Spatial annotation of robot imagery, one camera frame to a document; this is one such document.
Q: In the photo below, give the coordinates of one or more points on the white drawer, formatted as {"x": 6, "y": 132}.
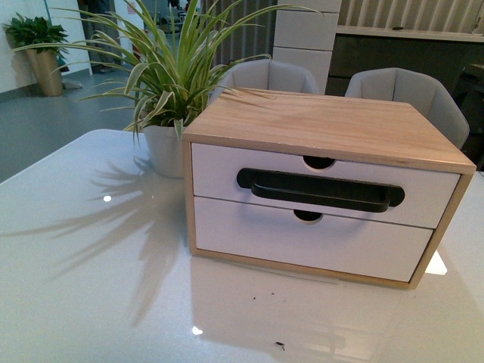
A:
{"x": 427, "y": 193}
{"x": 336, "y": 243}

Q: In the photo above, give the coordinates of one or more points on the wooden two-drawer cabinet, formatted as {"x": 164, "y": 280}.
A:
{"x": 324, "y": 129}

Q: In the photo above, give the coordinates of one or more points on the background green potted plant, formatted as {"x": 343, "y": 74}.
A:
{"x": 38, "y": 34}

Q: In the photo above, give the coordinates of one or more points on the grey upholstered chair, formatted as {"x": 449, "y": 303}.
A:
{"x": 426, "y": 94}
{"x": 267, "y": 74}

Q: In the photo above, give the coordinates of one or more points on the green spider plant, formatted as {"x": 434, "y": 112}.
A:
{"x": 168, "y": 84}

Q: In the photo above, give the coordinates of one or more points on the left grey upholstered chair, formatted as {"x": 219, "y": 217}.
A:
{"x": 267, "y": 74}

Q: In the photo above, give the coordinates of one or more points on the white plant pot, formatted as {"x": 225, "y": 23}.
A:
{"x": 165, "y": 151}

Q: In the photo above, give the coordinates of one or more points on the black drawer handle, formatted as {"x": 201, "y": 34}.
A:
{"x": 322, "y": 191}

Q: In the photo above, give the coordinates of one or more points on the tall tan floor planter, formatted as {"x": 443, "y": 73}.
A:
{"x": 45, "y": 69}

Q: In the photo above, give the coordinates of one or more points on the right grey upholstered chair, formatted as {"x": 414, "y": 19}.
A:
{"x": 426, "y": 94}

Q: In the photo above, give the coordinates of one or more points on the white pillar cabinet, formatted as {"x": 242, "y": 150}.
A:
{"x": 305, "y": 34}

